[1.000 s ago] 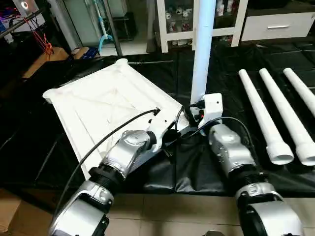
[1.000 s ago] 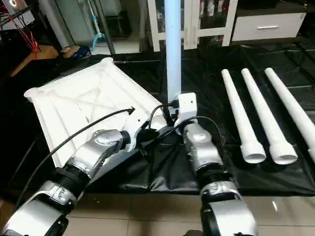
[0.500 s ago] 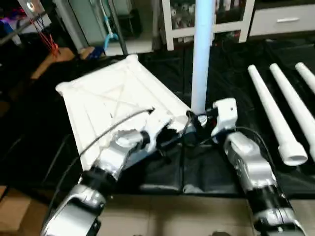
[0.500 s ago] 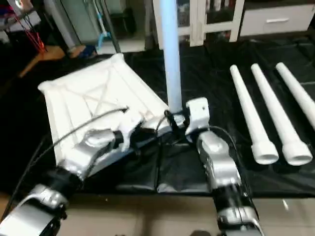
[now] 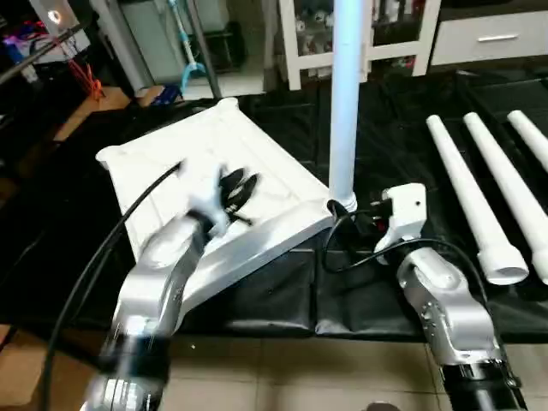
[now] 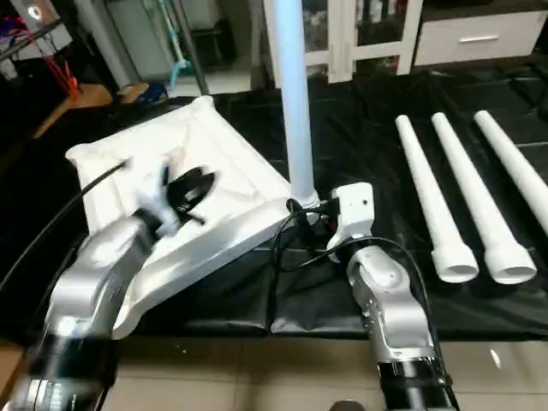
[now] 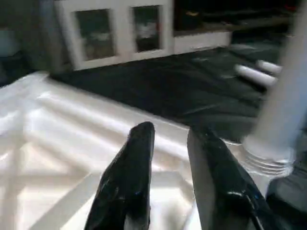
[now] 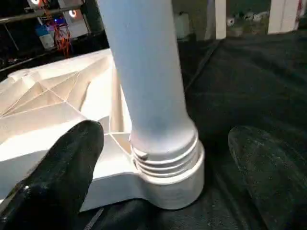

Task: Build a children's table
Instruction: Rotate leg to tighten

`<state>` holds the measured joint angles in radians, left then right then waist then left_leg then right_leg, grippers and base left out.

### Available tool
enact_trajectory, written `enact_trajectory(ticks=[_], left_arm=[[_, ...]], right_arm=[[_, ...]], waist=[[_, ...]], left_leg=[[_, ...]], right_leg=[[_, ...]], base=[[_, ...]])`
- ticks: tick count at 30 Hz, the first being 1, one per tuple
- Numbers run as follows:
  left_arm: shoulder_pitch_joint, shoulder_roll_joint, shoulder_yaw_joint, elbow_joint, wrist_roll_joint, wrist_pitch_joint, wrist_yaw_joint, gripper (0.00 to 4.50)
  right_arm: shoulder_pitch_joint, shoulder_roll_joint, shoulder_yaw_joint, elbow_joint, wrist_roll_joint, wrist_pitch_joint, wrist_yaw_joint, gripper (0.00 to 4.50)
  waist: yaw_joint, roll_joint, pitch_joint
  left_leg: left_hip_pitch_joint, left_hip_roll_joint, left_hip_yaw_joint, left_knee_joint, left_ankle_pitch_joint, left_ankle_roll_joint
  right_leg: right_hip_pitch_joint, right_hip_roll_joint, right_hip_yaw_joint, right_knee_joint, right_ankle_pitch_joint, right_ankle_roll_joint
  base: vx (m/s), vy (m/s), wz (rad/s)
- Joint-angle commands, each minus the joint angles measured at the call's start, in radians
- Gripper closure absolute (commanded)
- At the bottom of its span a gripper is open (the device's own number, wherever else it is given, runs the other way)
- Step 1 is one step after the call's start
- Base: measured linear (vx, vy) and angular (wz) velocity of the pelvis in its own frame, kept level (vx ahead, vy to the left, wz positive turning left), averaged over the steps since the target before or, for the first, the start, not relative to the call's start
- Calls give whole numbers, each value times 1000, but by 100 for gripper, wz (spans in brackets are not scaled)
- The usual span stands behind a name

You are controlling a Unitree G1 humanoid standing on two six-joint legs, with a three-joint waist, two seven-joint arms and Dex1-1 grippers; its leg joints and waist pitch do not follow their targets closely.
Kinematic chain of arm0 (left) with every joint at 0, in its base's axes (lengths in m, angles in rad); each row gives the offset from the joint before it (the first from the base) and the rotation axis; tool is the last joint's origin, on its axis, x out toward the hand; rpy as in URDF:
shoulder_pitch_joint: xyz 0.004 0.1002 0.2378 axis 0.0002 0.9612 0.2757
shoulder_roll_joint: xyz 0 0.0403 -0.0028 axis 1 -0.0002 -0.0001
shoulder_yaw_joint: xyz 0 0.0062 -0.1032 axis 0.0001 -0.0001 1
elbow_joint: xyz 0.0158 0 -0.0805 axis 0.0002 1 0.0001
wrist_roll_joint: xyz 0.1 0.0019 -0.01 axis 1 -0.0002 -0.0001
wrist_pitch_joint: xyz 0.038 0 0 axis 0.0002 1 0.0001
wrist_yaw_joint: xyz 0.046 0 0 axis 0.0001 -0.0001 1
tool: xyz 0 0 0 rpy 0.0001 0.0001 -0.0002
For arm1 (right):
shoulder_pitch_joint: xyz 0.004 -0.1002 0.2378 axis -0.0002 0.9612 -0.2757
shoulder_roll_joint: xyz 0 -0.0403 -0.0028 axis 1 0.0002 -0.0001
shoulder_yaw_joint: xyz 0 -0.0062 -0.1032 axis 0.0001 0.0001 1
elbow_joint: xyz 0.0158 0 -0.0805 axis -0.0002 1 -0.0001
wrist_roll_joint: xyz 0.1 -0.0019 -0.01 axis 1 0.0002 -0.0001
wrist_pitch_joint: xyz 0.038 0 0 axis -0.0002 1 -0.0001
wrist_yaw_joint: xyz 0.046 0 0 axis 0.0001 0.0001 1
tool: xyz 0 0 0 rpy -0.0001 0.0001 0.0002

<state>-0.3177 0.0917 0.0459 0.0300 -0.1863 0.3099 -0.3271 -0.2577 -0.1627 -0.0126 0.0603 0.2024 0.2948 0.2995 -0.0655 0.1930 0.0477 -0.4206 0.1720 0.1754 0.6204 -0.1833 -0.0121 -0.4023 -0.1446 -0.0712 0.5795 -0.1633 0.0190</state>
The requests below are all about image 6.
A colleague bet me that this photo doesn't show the white plastic table top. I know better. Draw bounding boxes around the white plastic table top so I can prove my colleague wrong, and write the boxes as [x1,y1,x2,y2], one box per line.
[66,95,323,340]

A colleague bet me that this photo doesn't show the white plastic table leg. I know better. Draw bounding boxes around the white plastic table leg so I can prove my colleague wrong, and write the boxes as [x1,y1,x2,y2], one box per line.
[473,110,548,239]
[431,112,539,286]
[395,116,480,284]
[271,0,323,211]

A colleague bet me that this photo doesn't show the black work mat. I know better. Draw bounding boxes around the black work mat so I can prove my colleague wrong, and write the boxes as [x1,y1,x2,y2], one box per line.
[0,62,548,342]

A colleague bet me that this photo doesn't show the brown wooden desk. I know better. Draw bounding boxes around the brown wooden desk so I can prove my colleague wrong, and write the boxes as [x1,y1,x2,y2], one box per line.
[30,81,114,140]

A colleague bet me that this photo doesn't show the white glass-door cabinet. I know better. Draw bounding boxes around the white glass-door cabinet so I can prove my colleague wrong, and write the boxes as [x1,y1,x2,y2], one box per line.
[261,0,426,85]

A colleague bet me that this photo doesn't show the white drawer unit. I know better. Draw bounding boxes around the white drawer unit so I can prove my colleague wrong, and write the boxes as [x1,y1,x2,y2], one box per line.
[413,7,548,69]

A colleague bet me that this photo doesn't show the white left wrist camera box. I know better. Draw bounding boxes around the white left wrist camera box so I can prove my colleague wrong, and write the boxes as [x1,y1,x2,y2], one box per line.
[135,158,186,239]

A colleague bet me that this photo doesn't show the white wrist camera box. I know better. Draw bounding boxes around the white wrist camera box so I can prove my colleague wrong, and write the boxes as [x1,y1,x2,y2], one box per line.
[135,158,186,239]
[327,182,376,263]

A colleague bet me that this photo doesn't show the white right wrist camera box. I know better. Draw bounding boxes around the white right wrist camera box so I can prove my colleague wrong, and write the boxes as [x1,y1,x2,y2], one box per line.
[327,182,376,263]

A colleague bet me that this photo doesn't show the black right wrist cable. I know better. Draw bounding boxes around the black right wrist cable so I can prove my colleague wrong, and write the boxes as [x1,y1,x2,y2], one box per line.
[272,197,431,331]

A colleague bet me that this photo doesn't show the teal long-handled dustpan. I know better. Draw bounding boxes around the teal long-handled dustpan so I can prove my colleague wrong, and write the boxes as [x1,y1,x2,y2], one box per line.
[163,0,196,92]

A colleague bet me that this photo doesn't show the red cables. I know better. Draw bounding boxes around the red cables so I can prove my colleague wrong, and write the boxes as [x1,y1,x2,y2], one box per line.
[26,26,82,95]

